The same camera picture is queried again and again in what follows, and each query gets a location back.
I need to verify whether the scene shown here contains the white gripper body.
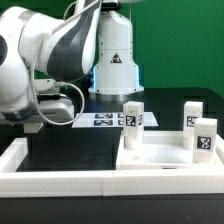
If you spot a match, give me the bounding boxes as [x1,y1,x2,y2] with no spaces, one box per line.
[23,96,74,133]

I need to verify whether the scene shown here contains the white square tabletop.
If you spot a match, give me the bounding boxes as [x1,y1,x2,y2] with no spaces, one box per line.
[116,131,224,170]

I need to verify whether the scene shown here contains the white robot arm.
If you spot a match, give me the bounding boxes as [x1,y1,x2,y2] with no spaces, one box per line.
[0,0,144,132]

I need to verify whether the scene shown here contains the white marker sheet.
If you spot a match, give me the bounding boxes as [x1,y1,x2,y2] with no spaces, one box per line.
[72,112,158,128]

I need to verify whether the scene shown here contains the white U-shaped fence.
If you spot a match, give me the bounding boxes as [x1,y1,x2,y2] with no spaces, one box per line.
[0,138,224,198]

